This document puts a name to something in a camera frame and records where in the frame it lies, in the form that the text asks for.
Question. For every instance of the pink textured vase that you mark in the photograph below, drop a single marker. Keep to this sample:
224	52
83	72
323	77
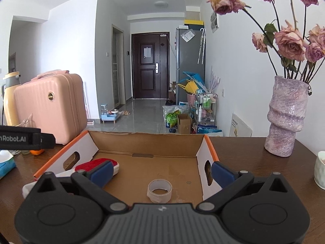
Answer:
287	111

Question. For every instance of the grey refrigerator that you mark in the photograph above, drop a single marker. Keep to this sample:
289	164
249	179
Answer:
189	59

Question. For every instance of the red white lint brush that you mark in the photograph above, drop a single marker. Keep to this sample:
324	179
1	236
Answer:
71	171

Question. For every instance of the small cardboard box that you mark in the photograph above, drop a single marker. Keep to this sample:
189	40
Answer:
184	123

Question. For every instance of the clear tape roll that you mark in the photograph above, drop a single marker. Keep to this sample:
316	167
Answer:
159	191

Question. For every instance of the orange fruit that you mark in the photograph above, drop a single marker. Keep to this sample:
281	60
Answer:
37	152

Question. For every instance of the dark brown door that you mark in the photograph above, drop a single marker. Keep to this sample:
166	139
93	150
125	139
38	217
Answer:
150	65

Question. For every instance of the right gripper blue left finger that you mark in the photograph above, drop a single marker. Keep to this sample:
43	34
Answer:
99	172

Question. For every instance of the pink suitcase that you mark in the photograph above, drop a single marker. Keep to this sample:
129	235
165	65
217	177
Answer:
54	102

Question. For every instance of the red cardboard box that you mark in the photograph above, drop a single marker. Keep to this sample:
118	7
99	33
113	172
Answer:
181	159

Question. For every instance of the dried pink flowers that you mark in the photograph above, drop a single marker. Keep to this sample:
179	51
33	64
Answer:
301	54

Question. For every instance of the yellow thermos jug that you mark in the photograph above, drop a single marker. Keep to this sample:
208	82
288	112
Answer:
12	81

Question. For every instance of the blue tissue pack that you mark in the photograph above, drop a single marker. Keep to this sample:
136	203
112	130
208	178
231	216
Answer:
7	163

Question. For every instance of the clear glass cup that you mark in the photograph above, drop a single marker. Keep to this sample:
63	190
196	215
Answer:
29	124

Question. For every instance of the metal storage cart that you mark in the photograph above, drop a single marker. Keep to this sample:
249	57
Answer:
205	110

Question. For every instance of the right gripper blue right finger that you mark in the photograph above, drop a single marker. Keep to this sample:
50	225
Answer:
224	176

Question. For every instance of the white ceramic cup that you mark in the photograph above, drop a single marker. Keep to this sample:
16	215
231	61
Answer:
319	171

